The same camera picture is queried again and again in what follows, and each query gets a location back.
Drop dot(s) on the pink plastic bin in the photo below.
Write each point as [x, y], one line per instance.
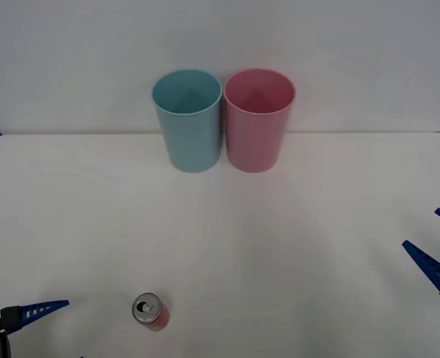
[255, 143]

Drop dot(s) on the red drink can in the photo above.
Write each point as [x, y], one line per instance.
[157, 317]

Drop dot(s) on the pale blue plastic bin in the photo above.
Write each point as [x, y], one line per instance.
[192, 143]

